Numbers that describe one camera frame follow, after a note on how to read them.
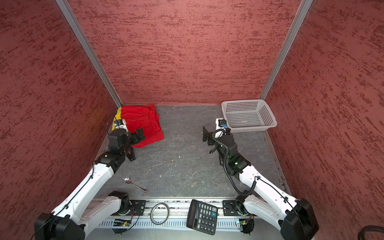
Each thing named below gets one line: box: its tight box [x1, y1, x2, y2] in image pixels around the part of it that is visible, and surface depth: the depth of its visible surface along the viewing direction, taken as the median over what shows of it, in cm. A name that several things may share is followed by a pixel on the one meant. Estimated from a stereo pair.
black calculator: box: [186, 199, 218, 236], surface depth 71 cm
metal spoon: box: [123, 176, 148, 193], surface depth 83 cm
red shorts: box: [120, 104, 164, 148], surface depth 105 cm
